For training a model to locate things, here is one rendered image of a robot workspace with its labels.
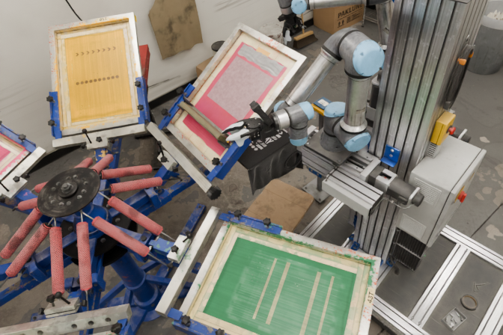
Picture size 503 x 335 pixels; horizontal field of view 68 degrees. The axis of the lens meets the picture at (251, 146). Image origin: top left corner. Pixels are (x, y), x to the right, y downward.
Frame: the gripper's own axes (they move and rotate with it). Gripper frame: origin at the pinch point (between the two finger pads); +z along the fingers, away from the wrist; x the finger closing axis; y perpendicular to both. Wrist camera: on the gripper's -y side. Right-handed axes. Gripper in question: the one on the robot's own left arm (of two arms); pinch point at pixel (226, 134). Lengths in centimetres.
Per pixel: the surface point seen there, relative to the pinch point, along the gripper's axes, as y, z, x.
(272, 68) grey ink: 13, -44, 63
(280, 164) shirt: 82, -40, 62
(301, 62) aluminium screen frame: 7, -55, 49
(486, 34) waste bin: 100, -310, 157
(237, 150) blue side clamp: 39, -9, 37
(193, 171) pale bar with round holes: 46, 16, 42
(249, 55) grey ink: 11, -38, 82
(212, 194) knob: 49, 11, 24
